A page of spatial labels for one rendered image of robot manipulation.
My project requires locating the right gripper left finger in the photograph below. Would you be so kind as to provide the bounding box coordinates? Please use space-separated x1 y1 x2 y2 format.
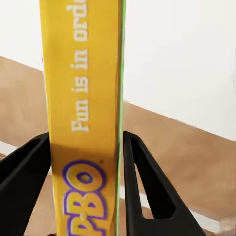
0 132 51 236

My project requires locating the board game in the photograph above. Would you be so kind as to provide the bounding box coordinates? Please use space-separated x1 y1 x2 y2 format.
39 0 126 236

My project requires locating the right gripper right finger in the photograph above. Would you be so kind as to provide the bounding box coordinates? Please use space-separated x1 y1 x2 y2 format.
123 131 206 236

